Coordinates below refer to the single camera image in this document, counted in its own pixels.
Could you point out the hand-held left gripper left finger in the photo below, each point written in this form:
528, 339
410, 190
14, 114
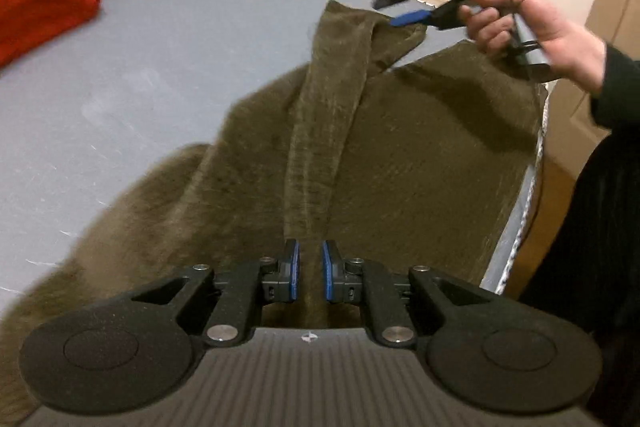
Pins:
295, 269

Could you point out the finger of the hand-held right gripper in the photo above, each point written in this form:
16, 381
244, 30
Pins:
410, 18
392, 0

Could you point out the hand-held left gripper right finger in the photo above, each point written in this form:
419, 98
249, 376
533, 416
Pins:
328, 269

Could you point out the person's right forearm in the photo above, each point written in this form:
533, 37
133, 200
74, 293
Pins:
620, 92

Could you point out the person's right hand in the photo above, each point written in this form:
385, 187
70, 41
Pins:
555, 32

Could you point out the cardboard box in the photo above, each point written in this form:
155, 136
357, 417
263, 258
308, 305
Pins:
617, 12

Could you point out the person's dark clothed body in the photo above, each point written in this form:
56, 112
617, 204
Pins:
595, 257

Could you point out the red folded quilt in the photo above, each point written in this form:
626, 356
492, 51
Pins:
35, 2

